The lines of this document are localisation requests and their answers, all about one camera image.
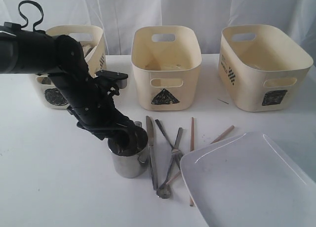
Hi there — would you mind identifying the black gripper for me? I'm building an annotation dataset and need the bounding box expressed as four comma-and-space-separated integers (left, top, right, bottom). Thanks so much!
66, 93, 137, 151

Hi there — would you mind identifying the steel mug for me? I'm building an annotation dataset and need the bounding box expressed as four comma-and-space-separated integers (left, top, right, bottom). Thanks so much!
108, 121, 149, 178

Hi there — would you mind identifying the white ceramic bowl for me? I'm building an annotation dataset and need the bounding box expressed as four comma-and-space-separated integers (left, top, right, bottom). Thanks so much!
82, 44, 93, 57

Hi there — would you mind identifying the stainless steel bowl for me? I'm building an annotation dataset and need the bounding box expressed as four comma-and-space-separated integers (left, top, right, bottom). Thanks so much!
36, 76, 53, 85

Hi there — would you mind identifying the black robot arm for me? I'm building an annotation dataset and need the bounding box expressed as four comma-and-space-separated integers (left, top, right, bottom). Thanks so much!
0, 22, 147, 151

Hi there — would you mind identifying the stainless steel table knife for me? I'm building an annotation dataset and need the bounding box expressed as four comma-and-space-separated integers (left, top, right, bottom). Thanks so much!
146, 115, 158, 191

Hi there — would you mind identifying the stainless steel spoon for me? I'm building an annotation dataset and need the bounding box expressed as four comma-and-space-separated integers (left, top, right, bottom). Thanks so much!
155, 119, 183, 163

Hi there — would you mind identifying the stainless steel fork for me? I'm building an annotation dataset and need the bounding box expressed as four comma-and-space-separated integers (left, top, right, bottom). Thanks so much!
156, 127, 183, 199

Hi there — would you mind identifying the wooden chopstick upright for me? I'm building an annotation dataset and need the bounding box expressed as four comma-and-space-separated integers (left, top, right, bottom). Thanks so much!
190, 117, 195, 207

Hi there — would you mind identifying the cream bin with triangle mark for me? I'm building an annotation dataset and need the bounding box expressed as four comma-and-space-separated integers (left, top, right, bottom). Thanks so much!
131, 26, 202, 111

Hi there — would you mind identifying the cream bin with circle mark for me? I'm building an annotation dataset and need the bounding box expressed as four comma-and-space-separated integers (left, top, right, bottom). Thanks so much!
29, 25, 106, 109

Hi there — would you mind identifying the wooden chopstick slanted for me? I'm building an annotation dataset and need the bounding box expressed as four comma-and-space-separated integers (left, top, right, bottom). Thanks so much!
166, 125, 235, 185

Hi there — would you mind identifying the white curtain backdrop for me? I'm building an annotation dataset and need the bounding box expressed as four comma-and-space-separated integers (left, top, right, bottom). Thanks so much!
0, 0, 316, 57

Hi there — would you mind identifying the white rectangular plate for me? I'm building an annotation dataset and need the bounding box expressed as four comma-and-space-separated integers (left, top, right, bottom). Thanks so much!
180, 132, 316, 227

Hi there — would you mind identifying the cream bin with square mark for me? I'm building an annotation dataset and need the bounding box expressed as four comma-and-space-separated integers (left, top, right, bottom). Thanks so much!
218, 24, 314, 112

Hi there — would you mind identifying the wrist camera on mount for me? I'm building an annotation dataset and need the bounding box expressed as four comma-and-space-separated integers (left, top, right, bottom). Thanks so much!
95, 70, 128, 89

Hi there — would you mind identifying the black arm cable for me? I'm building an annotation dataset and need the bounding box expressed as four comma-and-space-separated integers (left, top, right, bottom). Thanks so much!
18, 0, 44, 33

